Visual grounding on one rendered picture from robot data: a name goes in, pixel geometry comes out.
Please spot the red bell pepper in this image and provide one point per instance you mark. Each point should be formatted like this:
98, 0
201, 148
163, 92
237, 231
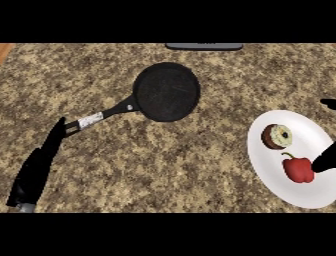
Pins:
299, 169

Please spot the brown frosted donut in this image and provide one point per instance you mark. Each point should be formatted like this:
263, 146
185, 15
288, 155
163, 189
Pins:
277, 136

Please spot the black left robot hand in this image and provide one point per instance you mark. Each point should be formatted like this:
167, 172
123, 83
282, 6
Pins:
36, 166

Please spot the black frying pan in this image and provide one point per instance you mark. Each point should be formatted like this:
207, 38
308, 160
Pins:
166, 90

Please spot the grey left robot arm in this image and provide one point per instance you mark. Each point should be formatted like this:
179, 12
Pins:
26, 208

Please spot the white plate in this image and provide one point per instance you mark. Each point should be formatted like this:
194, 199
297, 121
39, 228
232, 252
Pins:
305, 186

